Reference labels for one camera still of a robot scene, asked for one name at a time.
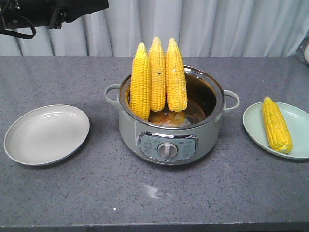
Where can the yellow corn cob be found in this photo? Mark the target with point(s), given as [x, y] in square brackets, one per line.
[140, 86]
[158, 75]
[175, 78]
[277, 132]

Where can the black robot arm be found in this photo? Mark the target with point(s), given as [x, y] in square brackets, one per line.
[19, 18]

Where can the green electric cooking pot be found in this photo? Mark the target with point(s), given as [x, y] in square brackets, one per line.
[170, 138]

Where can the grey curtain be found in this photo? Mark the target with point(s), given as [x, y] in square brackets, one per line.
[202, 28]

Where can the cream white plate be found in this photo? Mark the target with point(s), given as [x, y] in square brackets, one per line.
[46, 135]

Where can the light green plate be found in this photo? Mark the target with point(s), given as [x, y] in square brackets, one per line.
[297, 122]

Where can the white rice cooker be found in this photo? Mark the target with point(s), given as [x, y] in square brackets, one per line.
[303, 51]

